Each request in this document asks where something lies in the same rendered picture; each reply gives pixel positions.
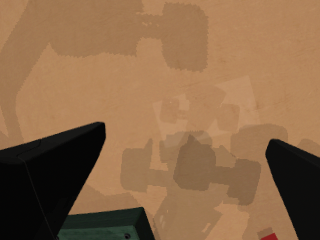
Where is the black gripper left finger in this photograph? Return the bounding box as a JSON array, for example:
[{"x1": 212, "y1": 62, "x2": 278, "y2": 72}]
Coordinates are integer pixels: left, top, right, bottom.
[{"x1": 0, "y1": 121, "x2": 107, "y2": 240}]

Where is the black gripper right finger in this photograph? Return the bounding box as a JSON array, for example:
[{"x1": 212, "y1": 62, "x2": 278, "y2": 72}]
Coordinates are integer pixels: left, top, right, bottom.
[{"x1": 265, "y1": 139, "x2": 320, "y2": 240}]

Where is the red block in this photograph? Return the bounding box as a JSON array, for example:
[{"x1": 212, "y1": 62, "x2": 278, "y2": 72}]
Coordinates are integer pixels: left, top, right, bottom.
[{"x1": 261, "y1": 232, "x2": 277, "y2": 240}]

